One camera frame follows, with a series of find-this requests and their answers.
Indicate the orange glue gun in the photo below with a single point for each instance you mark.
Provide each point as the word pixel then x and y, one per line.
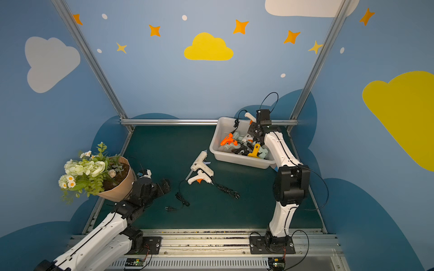
pixel 229 141

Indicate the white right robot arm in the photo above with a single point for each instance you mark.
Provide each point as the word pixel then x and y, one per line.
pixel 291 184

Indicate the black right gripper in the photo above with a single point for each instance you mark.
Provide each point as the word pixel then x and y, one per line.
pixel 254 130

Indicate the right aluminium frame post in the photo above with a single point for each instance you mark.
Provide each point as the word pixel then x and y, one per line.
pixel 332 34

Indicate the aluminium frame post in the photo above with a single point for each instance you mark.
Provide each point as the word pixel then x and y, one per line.
pixel 332 34
pixel 66 15

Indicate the yellow glue gun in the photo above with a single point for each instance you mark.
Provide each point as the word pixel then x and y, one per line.
pixel 256 151

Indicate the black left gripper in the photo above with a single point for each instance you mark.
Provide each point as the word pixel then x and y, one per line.
pixel 160 187

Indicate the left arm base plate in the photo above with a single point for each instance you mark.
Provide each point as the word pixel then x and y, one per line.
pixel 146 245

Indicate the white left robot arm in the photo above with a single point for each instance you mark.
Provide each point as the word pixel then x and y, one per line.
pixel 114 236

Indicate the white glue gun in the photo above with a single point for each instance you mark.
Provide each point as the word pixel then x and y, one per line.
pixel 250 117
pixel 201 176
pixel 199 163

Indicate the left aluminium frame post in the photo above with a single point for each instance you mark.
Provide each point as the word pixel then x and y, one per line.
pixel 66 15

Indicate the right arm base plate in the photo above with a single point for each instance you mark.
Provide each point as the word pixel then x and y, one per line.
pixel 271 245

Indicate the light mint glue gun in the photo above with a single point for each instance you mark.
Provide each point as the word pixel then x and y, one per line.
pixel 241 139

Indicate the potted artificial flower plant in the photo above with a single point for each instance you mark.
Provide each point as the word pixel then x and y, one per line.
pixel 109 177

